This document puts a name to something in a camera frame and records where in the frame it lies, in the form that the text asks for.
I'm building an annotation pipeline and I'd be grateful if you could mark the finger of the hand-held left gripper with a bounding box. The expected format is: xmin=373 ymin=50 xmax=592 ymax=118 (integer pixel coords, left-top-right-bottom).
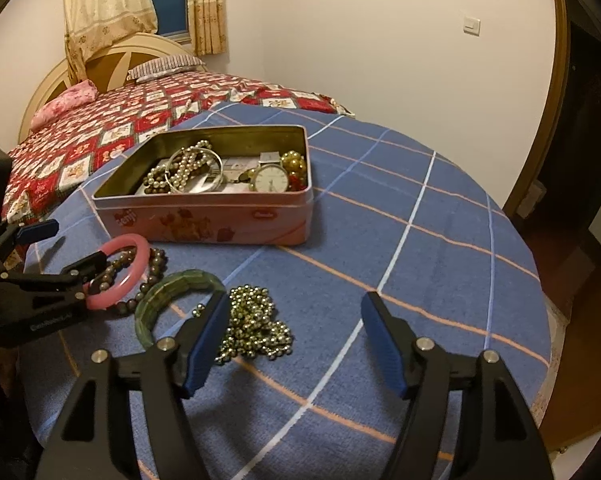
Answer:
xmin=0 ymin=253 xmax=109 ymax=296
xmin=0 ymin=219 xmax=60 ymax=272

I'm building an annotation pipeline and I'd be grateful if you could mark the pink pillow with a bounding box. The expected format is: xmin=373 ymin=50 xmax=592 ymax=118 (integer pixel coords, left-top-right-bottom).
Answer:
xmin=30 ymin=80 xmax=98 ymax=131

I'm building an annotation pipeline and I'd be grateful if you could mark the red patterned bedspread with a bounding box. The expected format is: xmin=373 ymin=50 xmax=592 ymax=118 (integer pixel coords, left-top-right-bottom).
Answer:
xmin=0 ymin=72 xmax=356 ymax=226

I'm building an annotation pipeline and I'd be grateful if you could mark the gold bead necklace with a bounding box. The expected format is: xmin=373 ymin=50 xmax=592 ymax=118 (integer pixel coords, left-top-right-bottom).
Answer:
xmin=193 ymin=284 xmax=295 ymax=365

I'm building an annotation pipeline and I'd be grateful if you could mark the gold wrist watch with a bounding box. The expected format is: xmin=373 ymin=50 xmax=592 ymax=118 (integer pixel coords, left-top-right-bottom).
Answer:
xmin=238 ymin=152 xmax=291 ymax=195

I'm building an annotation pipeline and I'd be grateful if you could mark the gold ball bracelet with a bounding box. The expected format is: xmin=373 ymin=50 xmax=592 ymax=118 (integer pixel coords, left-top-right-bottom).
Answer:
xmin=280 ymin=149 xmax=307 ymax=192

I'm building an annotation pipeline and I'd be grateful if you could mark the silver bangle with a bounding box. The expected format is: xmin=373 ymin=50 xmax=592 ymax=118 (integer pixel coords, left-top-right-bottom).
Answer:
xmin=165 ymin=149 xmax=226 ymax=193

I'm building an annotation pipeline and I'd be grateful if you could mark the brown wooden bead bracelet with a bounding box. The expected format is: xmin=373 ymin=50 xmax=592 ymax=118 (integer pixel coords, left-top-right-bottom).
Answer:
xmin=143 ymin=160 xmax=181 ymax=196

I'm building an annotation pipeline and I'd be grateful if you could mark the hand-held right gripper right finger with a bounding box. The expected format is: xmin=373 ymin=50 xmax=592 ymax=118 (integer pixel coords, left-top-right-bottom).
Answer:
xmin=361 ymin=291 xmax=556 ymax=480

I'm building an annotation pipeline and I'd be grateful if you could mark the pink tin box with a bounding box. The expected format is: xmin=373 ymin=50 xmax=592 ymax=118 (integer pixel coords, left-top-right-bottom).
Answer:
xmin=91 ymin=124 xmax=315 ymax=247

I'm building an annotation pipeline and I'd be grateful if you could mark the narrow beige floral curtain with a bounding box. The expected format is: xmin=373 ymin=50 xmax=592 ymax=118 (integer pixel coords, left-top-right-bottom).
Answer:
xmin=186 ymin=0 xmax=228 ymax=57

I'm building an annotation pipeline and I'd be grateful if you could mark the window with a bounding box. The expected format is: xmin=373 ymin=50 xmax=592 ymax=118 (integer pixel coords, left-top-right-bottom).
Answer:
xmin=143 ymin=0 xmax=191 ymax=43

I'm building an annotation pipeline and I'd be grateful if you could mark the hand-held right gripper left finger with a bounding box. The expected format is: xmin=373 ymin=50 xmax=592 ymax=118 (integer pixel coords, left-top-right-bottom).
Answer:
xmin=39 ymin=291 xmax=231 ymax=480

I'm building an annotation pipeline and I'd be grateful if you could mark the striped pillow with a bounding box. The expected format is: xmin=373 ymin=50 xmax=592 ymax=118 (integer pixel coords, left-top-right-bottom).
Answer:
xmin=126 ymin=56 xmax=208 ymax=83

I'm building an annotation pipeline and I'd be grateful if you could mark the wide beige floral curtain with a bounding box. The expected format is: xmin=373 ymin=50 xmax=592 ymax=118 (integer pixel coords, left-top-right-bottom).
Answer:
xmin=60 ymin=0 xmax=158 ymax=81

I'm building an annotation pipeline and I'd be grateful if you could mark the brown wooden door frame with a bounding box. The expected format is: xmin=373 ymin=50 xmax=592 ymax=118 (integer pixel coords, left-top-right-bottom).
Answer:
xmin=501 ymin=0 xmax=569 ymax=216

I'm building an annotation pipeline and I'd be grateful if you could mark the dark bead bracelet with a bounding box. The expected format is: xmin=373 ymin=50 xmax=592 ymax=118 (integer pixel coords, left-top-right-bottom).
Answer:
xmin=98 ymin=247 xmax=168 ymax=317

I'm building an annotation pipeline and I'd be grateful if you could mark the green jade bracelet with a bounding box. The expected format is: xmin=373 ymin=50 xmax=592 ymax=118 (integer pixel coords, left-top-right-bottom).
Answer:
xmin=134 ymin=270 xmax=227 ymax=351

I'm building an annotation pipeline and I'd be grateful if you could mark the printed paper card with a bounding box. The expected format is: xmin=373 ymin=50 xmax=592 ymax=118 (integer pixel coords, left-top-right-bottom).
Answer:
xmin=200 ymin=157 xmax=261 ymax=196

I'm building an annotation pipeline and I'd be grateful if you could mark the cream wooden headboard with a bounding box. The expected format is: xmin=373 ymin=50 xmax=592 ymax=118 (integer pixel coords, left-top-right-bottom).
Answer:
xmin=18 ymin=31 xmax=194 ymax=143

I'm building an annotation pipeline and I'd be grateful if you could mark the pink bangle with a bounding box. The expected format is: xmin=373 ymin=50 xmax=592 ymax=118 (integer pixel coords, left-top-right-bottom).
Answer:
xmin=83 ymin=234 xmax=152 ymax=311

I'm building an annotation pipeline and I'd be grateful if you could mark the blue plaid tablecloth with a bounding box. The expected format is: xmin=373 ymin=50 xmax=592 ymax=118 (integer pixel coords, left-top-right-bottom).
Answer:
xmin=20 ymin=101 xmax=552 ymax=480

